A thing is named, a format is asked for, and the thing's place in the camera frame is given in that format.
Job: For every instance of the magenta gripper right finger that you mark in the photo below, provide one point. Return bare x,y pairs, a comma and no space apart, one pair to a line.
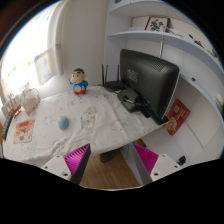
151,166

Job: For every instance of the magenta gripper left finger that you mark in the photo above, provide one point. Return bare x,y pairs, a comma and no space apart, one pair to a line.
70,167

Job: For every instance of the light blue computer mouse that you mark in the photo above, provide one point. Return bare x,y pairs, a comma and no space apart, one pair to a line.
63,122

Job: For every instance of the orange mouse pad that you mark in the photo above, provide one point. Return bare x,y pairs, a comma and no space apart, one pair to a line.
23,132

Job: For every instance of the white patterned tablecloth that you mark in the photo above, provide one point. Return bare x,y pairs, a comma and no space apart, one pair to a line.
96,118

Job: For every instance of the red booklet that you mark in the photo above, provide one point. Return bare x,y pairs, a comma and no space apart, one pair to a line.
177,116

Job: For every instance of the white woven bag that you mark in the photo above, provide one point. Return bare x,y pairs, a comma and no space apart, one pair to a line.
30,99

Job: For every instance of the black computer monitor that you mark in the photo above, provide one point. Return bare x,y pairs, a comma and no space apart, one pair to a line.
153,79

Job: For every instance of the black wifi router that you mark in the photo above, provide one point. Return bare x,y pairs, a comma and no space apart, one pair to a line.
111,85

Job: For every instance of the cartoon boy figurine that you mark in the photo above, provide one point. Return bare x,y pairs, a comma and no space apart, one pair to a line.
78,82

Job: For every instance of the white curtain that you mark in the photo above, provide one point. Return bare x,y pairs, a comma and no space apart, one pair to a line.
34,55

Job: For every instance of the framed calligraphy picture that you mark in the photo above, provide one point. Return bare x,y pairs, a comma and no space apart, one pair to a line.
158,24

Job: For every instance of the white wall shelf unit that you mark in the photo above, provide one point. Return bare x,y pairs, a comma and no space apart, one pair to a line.
201,83

